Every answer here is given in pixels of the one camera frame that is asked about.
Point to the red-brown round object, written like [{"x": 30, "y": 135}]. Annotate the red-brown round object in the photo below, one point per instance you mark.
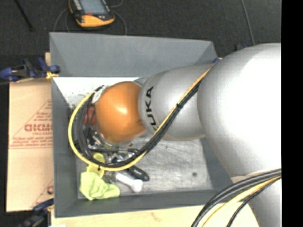
[{"x": 91, "y": 117}]

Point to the yellow-green cloth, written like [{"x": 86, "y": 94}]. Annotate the yellow-green cloth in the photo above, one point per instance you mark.
[{"x": 97, "y": 185}]

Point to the black oblong tool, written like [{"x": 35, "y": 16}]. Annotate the black oblong tool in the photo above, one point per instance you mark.
[{"x": 139, "y": 172}]

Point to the white plastic bone-shaped object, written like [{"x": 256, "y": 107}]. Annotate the white plastic bone-shaped object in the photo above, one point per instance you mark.
[{"x": 131, "y": 182}]

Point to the brown cardboard board red print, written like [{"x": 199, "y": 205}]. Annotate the brown cardboard board red print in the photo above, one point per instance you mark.
[{"x": 28, "y": 164}]

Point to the grey metal bin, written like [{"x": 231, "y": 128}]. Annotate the grey metal bin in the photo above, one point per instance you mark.
[{"x": 123, "y": 55}]

